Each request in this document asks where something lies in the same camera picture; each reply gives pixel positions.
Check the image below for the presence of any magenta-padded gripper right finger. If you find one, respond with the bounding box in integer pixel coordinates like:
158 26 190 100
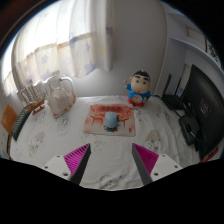
131 143 184 186

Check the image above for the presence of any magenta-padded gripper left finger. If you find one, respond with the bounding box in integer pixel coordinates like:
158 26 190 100
40 143 92 186

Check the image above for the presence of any light blue computer mouse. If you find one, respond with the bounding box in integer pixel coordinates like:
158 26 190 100
104 111 120 130

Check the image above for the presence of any red printed mouse pad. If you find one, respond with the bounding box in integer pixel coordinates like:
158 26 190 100
82 103 137 137

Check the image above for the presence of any white printed tablecloth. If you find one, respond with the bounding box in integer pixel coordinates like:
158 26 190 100
9 95 209 191

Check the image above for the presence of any large white conch shell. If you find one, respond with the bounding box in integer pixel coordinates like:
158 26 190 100
44 74 78 120

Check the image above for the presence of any wooden model sailing ship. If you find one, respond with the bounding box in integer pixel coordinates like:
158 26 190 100
16 83 48 116

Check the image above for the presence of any black keyboard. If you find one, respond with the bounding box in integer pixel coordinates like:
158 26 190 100
10 106 32 142

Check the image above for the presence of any cartoon boy figurine clock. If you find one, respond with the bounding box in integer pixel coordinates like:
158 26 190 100
124 69 153 108

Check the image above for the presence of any white radiator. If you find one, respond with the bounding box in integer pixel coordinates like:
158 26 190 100
14 75 77 104

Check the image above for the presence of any black monitor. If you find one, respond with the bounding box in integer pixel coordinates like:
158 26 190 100
179 64 224 161

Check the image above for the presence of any orange wooden chair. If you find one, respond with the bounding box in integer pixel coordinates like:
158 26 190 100
0 103 19 134

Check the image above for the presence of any white star-print curtain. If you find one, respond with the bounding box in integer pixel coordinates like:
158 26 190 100
11 0 114 88

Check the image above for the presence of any white wall shelf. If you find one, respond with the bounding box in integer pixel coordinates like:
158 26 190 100
166 31 224 69

